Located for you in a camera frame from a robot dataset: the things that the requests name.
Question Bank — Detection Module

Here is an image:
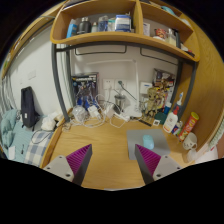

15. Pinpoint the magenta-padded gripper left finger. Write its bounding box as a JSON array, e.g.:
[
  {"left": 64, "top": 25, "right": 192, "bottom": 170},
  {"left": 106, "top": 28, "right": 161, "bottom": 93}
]
[{"left": 43, "top": 143, "right": 93, "bottom": 186}]

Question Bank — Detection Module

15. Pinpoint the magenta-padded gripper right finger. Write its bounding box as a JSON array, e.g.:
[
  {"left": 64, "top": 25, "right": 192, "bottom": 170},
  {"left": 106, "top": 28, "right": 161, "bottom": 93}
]
[{"left": 134, "top": 143, "right": 183, "bottom": 185}]

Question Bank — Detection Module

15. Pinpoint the light blue computer mouse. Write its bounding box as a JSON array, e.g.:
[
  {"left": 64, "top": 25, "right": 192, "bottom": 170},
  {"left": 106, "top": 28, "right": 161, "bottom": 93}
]
[{"left": 142, "top": 134, "right": 155, "bottom": 150}]

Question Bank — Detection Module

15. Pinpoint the grey rectangular mouse pad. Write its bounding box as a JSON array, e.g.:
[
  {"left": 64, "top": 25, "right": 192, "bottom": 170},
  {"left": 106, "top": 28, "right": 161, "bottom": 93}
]
[{"left": 126, "top": 128, "right": 172, "bottom": 161}]

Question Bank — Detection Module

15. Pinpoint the translucent white cup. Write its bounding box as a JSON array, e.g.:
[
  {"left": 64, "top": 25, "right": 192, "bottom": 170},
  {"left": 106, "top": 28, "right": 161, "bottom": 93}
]
[{"left": 186, "top": 148, "right": 199, "bottom": 164}]

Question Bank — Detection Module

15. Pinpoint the blue white plaid bedsheet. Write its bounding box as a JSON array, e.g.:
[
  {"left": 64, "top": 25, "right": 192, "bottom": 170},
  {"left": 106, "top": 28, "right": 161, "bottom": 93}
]
[{"left": 23, "top": 130, "right": 55, "bottom": 168}]

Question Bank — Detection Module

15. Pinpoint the white mug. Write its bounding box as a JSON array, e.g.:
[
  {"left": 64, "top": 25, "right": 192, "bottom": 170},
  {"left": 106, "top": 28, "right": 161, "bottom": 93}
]
[{"left": 182, "top": 132, "right": 199, "bottom": 151}]

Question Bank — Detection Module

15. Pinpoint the white bottle with red cap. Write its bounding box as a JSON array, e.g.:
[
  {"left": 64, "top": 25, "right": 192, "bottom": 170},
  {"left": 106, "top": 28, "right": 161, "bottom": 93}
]
[{"left": 162, "top": 105, "right": 180, "bottom": 134}]

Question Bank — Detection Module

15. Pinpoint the white crumpled bag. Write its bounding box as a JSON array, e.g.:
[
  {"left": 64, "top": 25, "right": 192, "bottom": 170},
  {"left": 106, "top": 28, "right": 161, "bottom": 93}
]
[{"left": 40, "top": 111, "right": 63, "bottom": 132}]

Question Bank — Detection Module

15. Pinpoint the light teal blanket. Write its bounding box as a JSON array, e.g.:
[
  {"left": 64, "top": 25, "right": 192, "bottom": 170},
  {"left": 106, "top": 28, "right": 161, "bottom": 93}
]
[{"left": 8, "top": 128, "right": 33, "bottom": 163}]

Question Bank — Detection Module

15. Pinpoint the clear plastic bag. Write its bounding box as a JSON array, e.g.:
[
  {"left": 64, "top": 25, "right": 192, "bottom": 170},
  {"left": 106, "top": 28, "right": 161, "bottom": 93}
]
[{"left": 72, "top": 105, "right": 89, "bottom": 124}]

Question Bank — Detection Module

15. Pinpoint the white charger block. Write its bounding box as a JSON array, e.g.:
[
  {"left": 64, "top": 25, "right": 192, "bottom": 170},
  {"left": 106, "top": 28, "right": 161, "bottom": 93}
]
[{"left": 88, "top": 105, "right": 101, "bottom": 120}]

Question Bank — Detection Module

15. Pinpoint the brown tree creature figurine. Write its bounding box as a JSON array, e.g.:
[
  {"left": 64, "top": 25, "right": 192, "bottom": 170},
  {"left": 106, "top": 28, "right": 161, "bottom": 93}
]
[{"left": 143, "top": 86, "right": 164, "bottom": 123}]

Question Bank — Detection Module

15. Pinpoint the teal pillow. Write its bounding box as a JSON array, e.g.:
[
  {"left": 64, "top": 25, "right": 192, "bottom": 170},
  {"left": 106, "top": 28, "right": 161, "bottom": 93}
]
[{"left": 0, "top": 109, "right": 20, "bottom": 148}]

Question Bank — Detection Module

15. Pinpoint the dark spray bottle white nozzle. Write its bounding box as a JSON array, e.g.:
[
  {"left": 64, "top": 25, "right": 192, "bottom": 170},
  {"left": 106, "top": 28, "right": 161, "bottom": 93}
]
[{"left": 173, "top": 92, "right": 185, "bottom": 116}]

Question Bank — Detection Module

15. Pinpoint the black backpack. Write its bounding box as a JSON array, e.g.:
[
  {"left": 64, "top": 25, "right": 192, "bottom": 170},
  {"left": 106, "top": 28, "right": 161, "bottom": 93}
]
[{"left": 20, "top": 86, "right": 40, "bottom": 130}]

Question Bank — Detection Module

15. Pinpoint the blue robot model kit box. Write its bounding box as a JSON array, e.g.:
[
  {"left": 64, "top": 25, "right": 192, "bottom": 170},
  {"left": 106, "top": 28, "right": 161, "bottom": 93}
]
[{"left": 71, "top": 72, "right": 100, "bottom": 110}]

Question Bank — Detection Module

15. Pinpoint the colourful printed box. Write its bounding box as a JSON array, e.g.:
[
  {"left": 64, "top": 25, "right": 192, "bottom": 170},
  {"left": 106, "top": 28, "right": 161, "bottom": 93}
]
[{"left": 152, "top": 68, "right": 176, "bottom": 98}]

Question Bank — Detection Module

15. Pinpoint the wooden shelf unit with items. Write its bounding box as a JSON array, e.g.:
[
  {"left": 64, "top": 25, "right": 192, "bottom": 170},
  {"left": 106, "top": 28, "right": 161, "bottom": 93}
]
[{"left": 49, "top": 0, "right": 202, "bottom": 63}]

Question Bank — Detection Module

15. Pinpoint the white cable tangle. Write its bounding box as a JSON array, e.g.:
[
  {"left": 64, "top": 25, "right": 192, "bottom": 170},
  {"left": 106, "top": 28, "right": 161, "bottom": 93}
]
[{"left": 65, "top": 94, "right": 132, "bottom": 130}]

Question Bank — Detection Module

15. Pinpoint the grey metal shelf frame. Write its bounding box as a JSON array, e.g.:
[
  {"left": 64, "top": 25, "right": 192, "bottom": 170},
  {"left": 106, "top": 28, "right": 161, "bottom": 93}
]
[{"left": 50, "top": 41, "right": 198, "bottom": 123}]

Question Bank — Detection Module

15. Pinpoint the white slatted bed rail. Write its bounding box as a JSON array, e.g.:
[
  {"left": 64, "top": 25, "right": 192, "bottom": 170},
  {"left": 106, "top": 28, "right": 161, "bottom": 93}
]
[{"left": 0, "top": 76, "right": 18, "bottom": 118}]

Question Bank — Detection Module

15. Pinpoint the white wall socket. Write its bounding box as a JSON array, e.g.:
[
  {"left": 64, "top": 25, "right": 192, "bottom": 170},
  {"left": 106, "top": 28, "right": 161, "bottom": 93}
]
[
  {"left": 102, "top": 78, "right": 115, "bottom": 91},
  {"left": 114, "top": 79, "right": 127, "bottom": 91}
]

